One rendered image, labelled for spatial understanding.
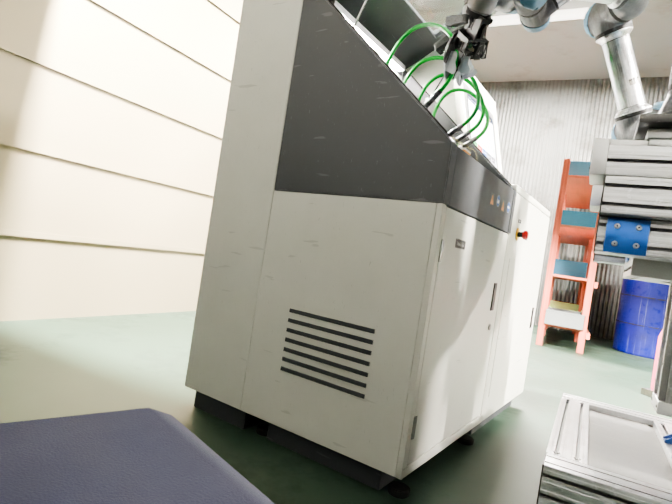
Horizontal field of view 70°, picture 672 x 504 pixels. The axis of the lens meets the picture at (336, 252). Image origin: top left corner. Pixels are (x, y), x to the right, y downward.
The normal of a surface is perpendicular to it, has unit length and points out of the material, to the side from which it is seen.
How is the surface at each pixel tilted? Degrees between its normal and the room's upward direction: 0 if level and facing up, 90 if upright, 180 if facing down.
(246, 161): 90
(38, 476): 0
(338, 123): 90
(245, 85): 90
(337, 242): 90
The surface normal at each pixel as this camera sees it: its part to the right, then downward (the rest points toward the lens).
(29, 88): 0.87, 0.14
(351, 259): -0.54, -0.08
